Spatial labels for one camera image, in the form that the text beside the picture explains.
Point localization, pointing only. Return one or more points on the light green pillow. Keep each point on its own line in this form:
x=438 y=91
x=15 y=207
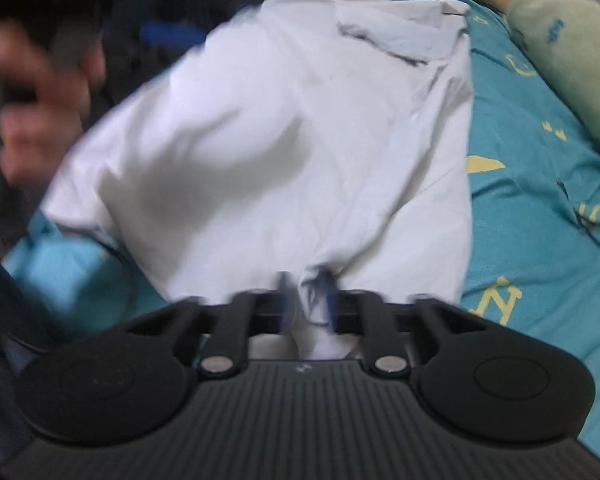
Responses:
x=570 y=60

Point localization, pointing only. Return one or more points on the person's left hand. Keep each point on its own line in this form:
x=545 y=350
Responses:
x=30 y=75

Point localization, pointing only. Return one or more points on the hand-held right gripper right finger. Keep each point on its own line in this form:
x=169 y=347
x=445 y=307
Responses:
x=334 y=310

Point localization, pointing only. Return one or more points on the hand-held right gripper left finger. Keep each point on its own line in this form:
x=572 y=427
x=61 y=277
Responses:
x=286 y=307

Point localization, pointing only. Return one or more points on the teal printed bedsheet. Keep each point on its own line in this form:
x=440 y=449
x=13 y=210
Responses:
x=530 y=200

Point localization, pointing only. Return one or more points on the dark cloth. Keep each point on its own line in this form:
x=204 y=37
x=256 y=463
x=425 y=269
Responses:
x=5 y=360

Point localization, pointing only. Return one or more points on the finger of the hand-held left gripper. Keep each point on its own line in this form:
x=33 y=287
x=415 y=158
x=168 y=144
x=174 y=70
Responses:
x=172 y=34

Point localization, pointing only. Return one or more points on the white shirt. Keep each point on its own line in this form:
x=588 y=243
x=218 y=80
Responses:
x=280 y=150

